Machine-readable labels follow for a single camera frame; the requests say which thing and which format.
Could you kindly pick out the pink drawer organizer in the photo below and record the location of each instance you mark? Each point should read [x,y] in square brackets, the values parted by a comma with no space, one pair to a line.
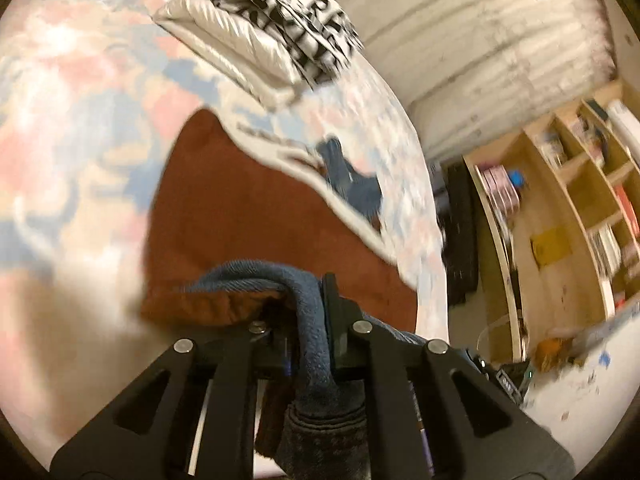
[495,185]

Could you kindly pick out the small blue box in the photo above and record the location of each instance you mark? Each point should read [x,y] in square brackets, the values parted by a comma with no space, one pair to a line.
[517,180]

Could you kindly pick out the denim jacket with brown sleeves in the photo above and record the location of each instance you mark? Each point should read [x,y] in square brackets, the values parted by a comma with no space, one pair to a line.
[225,220]

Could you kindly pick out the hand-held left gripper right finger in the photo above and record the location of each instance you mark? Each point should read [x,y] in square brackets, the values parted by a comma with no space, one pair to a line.
[335,310]

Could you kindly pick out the bed with floral sheet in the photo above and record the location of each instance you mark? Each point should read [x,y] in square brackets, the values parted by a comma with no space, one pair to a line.
[75,110]

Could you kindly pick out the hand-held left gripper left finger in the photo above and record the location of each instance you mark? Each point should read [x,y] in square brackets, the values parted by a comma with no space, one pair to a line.
[235,360]

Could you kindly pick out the black and white printed garment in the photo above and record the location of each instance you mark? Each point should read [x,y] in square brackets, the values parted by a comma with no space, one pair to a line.
[290,15]

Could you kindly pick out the folded white puffer jacket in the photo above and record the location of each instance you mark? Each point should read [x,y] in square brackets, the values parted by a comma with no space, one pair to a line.
[235,45]

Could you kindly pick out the cream curtain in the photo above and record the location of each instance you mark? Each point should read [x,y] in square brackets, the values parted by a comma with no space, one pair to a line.
[475,35]

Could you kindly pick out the black clothes under desk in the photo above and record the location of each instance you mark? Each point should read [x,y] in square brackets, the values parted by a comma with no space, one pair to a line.
[460,240]

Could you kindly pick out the wooden shelf unit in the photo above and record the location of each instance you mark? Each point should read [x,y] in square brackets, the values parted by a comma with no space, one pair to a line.
[545,210]

